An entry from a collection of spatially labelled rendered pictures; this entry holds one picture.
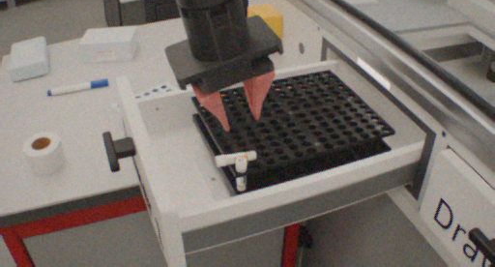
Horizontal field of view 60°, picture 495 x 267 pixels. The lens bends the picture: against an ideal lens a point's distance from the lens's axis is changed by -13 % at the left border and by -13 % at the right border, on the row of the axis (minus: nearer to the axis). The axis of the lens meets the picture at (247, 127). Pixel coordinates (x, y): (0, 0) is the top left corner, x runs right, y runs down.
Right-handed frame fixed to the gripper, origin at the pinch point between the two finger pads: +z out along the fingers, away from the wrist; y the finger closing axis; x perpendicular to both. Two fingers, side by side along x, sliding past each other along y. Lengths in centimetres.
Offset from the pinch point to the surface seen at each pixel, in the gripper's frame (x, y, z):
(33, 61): -60, 33, 13
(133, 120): -9.0, 11.2, 2.1
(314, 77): -15.1, -15.1, 11.1
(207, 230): 6.0, 7.6, 8.4
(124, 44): -58, 11, 18
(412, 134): 0.8, -22.2, 13.3
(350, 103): -7.1, -16.8, 11.1
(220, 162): -0.2, 3.3, 5.4
